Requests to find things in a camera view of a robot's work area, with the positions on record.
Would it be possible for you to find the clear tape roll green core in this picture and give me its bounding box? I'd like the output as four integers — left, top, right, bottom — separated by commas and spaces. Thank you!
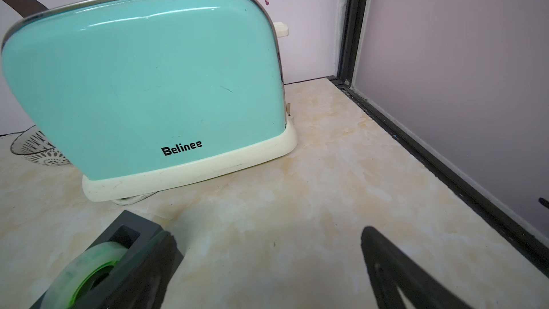
40, 242, 128, 308

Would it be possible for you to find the patterned white bowl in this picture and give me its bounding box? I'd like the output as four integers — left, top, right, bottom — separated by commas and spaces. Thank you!
10, 125, 71, 166

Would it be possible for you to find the mint green toaster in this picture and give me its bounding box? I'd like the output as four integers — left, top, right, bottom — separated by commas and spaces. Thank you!
1, 0, 297, 202

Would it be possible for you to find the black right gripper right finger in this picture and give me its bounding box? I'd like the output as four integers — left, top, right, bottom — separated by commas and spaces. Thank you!
361, 226, 470, 308

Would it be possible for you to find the white toaster power cord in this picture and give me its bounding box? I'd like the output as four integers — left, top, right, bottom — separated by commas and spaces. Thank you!
112, 192, 160, 206

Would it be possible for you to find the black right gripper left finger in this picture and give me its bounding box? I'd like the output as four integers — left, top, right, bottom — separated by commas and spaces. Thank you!
100, 231, 177, 308

